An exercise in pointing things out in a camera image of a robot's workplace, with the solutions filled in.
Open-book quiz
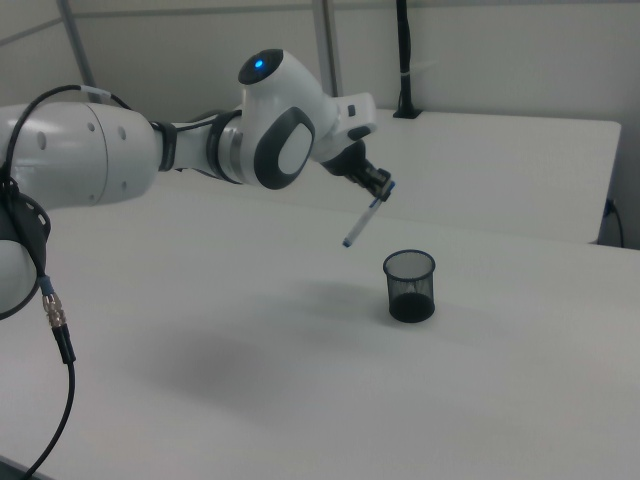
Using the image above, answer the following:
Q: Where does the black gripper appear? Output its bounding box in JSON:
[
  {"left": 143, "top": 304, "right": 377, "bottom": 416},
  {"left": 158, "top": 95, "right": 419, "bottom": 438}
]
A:
[{"left": 322, "top": 141, "right": 395, "bottom": 203}]

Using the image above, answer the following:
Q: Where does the blue and white marker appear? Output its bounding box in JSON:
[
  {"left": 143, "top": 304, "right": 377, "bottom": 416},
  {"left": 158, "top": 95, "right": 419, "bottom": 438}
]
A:
[{"left": 341, "top": 180, "right": 399, "bottom": 249}]

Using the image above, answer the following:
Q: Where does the black mesh pen cup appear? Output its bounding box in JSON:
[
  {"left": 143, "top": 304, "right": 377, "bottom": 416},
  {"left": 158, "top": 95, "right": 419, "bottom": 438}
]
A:
[{"left": 382, "top": 249, "right": 438, "bottom": 323}]

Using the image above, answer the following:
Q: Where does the black clamp-on camera pole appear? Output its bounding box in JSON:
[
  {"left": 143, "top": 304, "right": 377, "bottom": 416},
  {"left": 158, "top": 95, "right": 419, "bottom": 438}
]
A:
[{"left": 391, "top": 0, "right": 424, "bottom": 120}]

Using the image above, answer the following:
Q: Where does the black wall cable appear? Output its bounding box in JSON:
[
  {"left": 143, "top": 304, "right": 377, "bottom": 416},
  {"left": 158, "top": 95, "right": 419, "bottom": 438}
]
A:
[{"left": 603, "top": 198, "right": 627, "bottom": 249}]

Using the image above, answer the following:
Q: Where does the black perforated cable strap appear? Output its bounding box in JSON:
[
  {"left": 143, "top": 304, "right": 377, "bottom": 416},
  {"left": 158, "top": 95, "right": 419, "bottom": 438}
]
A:
[{"left": 7, "top": 189, "right": 53, "bottom": 284}]

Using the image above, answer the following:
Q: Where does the black arm cable with connector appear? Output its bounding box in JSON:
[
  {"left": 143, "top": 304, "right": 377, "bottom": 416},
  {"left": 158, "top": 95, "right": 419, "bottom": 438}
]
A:
[{"left": 0, "top": 84, "right": 134, "bottom": 480}]

